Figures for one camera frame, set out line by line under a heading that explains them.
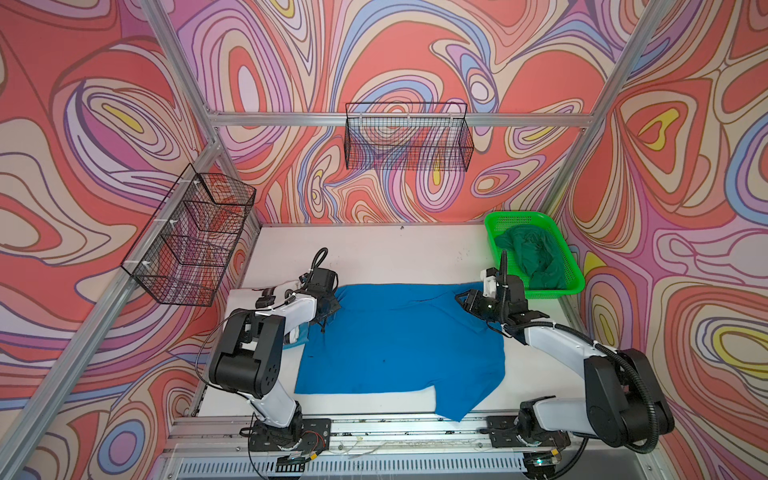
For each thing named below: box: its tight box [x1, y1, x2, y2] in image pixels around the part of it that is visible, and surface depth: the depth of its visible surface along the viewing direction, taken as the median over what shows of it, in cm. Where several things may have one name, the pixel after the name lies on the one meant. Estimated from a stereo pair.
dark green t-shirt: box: [494, 225, 566, 290], surface depth 105 cm
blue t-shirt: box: [295, 282, 506, 421], surface depth 88 cm
